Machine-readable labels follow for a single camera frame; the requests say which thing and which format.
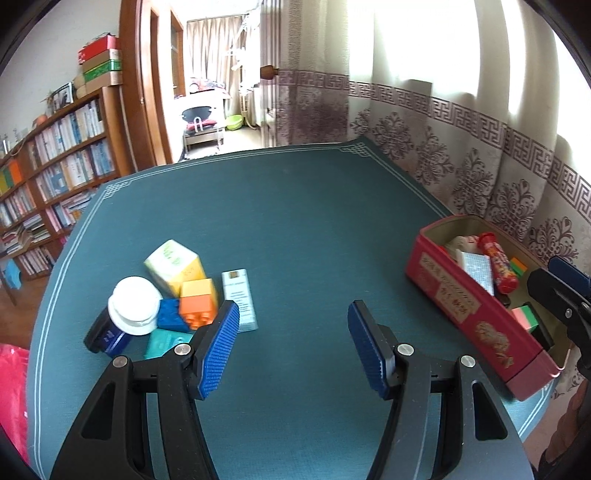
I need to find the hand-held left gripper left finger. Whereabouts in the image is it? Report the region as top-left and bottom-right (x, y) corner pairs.
(48, 300), (241, 480)

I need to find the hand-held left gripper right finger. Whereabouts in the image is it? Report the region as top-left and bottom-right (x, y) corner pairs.
(347, 300), (536, 480)

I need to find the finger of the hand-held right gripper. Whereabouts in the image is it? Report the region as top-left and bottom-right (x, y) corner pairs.
(549, 256), (591, 298)
(526, 268), (591, 333)

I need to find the pink and green building block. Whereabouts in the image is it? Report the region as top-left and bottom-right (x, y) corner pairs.
(510, 305), (540, 333)

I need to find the small black box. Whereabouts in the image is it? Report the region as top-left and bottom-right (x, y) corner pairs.
(526, 302), (555, 352)

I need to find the small teal box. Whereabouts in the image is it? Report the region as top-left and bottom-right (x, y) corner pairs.
(144, 329), (192, 360)

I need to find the large orange building block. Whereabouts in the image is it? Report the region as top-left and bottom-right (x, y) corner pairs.
(179, 278), (219, 329)

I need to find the colourful red packet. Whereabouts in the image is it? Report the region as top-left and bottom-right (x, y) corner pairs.
(478, 232), (515, 294)

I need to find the blue building block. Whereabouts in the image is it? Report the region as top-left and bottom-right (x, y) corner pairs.
(157, 298), (192, 333)

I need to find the long white printed box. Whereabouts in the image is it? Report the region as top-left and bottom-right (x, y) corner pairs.
(222, 269), (258, 332)

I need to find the red rectangular box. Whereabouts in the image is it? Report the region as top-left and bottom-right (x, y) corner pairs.
(405, 215), (561, 402)

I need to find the white-capped dark blue bottle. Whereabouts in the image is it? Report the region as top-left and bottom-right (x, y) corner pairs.
(84, 276), (162, 357)

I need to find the yellow and green carton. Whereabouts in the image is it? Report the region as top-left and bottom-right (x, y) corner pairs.
(144, 239), (206, 296)

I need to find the green desktop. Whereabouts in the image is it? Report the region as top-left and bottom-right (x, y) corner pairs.
(25, 136), (559, 480)

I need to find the person's right hand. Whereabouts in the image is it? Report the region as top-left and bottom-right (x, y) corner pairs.
(554, 381), (591, 445)

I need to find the small white bottle red print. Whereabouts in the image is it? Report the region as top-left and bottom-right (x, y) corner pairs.
(444, 235), (478, 256)

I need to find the patterned beige curtain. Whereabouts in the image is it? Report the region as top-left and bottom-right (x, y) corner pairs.
(259, 0), (591, 402)

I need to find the red cloth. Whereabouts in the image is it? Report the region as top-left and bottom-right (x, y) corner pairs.
(0, 344), (31, 462)

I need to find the small metal table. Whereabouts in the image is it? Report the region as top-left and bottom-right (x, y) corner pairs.
(184, 124), (225, 151)

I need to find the blue plastic stool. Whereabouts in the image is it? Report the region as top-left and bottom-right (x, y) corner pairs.
(0, 258), (21, 291)

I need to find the round black pot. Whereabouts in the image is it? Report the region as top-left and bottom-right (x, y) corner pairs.
(181, 106), (218, 125)

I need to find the wooden bookshelf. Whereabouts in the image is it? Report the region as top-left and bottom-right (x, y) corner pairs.
(0, 85), (134, 305)

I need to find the plain beige curtain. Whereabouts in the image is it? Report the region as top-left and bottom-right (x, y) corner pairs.
(187, 16), (252, 88)

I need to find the green gift box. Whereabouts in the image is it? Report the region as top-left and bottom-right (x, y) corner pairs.
(83, 60), (123, 84)

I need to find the wooden door frame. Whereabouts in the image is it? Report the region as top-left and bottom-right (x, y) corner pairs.
(119, 0), (188, 171)

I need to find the picture frame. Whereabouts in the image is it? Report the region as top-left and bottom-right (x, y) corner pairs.
(51, 83), (75, 112)

